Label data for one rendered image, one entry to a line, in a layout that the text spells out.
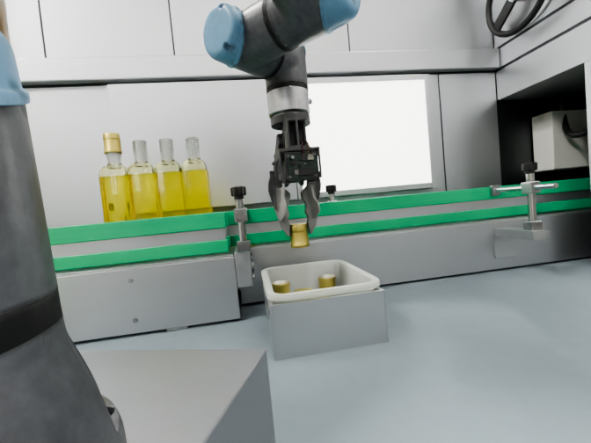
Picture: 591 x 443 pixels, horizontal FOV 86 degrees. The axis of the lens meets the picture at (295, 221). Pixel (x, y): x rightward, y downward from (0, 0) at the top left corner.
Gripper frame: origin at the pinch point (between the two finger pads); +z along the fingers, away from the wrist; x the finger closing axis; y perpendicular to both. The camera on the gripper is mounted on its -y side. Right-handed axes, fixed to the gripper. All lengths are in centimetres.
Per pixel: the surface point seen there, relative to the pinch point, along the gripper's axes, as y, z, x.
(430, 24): -31, -56, 53
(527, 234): 0, 7, 51
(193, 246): -4.7, 1.7, -20.1
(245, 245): -1.8, 2.4, -10.1
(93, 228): -5.4, -3.6, -37.3
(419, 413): 31.5, 17.0, 4.0
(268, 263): -11.8, 8.1, -5.3
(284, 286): -1.5, 11.1, -3.6
